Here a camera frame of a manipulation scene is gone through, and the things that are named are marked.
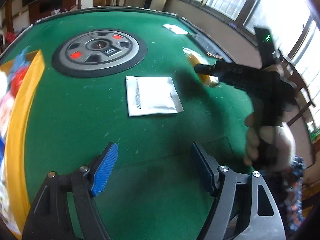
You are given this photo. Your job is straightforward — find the lemon print tissue pack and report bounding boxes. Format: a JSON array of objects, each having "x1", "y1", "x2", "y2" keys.
[{"x1": 183, "y1": 47, "x2": 220, "y2": 88}]

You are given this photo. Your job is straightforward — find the plaid sleeved right forearm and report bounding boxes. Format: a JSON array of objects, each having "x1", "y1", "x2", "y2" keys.
[{"x1": 265, "y1": 156, "x2": 305, "y2": 238}]

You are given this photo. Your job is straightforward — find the white gloved right hand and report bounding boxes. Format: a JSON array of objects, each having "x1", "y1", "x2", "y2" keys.
[{"x1": 243, "y1": 64, "x2": 296, "y2": 172}]

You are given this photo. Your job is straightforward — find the window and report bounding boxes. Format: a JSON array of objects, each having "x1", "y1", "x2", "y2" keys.
[{"x1": 175, "y1": 0, "x2": 320, "y2": 136}]

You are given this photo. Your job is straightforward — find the white flat sachet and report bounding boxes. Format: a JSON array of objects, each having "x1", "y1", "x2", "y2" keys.
[{"x1": 125, "y1": 76, "x2": 183, "y2": 117}]

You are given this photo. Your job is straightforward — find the yellow storage tray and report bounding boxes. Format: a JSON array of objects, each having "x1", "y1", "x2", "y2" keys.
[{"x1": 4, "y1": 50, "x2": 46, "y2": 239}]

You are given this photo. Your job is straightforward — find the white paper card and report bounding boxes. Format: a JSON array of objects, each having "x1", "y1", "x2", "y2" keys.
[{"x1": 163, "y1": 24, "x2": 188, "y2": 35}]

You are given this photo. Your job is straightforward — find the round mahjong table centre console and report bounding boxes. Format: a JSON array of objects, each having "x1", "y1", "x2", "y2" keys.
[{"x1": 52, "y1": 29, "x2": 148, "y2": 78}]

